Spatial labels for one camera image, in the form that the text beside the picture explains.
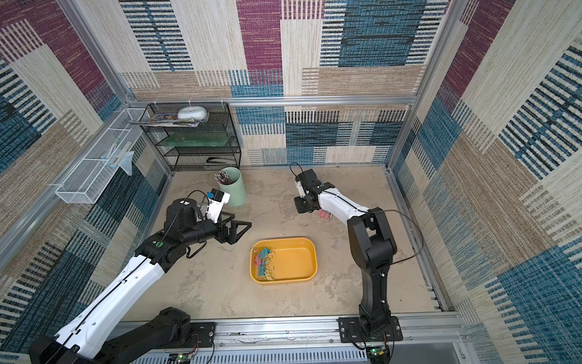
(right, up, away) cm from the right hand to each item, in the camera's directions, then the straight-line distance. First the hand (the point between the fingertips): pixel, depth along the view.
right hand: (301, 203), depth 98 cm
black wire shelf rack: (-36, +24, -4) cm, 43 cm away
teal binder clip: (-15, -24, -13) cm, 31 cm away
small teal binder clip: (-14, -18, -11) cm, 25 cm away
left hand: (-20, -3, -25) cm, 32 cm away
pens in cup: (-32, +11, -4) cm, 34 cm away
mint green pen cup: (-27, +6, -2) cm, 28 cm away
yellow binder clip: (-12, -26, -13) cm, 31 cm away
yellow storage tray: (-3, -22, -8) cm, 23 cm away
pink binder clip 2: (+11, -6, +2) cm, 13 cm away
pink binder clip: (-17, -21, -11) cm, 29 cm away
